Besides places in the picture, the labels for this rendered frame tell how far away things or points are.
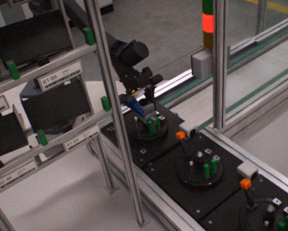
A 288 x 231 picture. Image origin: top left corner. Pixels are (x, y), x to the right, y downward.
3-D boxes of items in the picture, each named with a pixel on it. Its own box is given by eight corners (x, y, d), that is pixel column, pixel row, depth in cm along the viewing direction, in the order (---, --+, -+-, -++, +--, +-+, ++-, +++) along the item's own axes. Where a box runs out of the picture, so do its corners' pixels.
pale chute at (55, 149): (46, 158, 114) (41, 145, 114) (84, 141, 117) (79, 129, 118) (42, 152, 87) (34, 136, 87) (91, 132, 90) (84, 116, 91)
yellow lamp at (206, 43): (199, 44, 103) (198, 29, 100) (211, 38, 105) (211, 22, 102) (211, 50, 99) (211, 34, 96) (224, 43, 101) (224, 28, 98)
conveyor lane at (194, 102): (106, 151, 131) (101, 131, 124) (256, 60, 164) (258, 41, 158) (153, 197, 112) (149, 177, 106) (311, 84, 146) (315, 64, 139)
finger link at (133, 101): (121, 105, 114) (128, 101, 108) (131, 100, 115) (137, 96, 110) (132, 124, 114) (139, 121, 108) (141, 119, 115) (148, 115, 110)
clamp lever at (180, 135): (182, 155, 106) (174, 134, 103) (187, 152, 107) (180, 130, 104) (190, 158, 103) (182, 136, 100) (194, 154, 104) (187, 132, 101)
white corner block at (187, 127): (179, 133, 120) (178, 124, 118) (188, 127, 122) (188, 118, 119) (188, 140, 117) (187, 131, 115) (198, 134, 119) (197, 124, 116)
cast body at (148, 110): (135, 116, 118) (131, 99, 114) (145, 109, 120) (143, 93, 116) (150, 127, 113) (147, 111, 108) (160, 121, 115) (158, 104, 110)
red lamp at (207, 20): (198, 29, 99) (198, 12, 96) (211, 22, 101) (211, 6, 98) (211, 34, 96) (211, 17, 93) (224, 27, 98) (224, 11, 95)
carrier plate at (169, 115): (101, 133, 125) (100, 128, 124) (154, 103, 135) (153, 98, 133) (141, 171, 109) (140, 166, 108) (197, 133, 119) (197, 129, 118)
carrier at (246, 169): (144, 173, 109) (138, 145, 100) (201, 135, 118) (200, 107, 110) (198, 225, 93) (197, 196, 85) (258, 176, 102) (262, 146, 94)
